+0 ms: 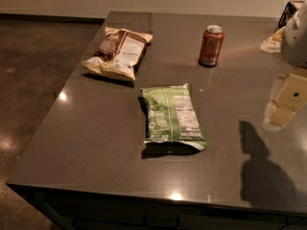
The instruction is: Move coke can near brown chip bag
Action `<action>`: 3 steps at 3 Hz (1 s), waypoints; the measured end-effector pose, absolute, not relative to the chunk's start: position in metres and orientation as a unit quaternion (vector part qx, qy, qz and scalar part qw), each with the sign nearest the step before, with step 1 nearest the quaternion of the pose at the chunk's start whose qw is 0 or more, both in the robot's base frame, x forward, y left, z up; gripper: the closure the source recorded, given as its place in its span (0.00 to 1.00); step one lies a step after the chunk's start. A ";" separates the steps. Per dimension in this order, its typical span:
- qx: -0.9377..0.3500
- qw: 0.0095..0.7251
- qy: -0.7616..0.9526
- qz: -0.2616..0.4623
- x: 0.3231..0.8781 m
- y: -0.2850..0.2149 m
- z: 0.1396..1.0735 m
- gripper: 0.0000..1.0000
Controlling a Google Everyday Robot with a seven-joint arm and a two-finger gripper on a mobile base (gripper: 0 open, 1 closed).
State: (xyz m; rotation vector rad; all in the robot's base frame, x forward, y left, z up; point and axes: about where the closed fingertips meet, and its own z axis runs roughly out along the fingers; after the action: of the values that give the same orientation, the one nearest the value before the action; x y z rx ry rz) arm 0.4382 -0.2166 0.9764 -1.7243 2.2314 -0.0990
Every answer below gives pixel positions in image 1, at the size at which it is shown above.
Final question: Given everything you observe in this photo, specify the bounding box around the green chip bag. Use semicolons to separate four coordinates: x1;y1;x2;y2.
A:
140;83;207;150

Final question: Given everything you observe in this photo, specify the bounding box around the red coke can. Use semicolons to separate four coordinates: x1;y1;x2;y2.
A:
199;25;224;67

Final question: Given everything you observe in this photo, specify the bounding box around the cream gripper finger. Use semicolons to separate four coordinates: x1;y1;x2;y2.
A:
262;68;307;131

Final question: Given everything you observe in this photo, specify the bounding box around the brown chip bag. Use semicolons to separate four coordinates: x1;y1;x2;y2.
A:
83;27;153;81

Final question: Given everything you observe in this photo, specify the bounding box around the crumpled white bag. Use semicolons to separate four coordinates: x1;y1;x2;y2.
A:
260;27;285;54

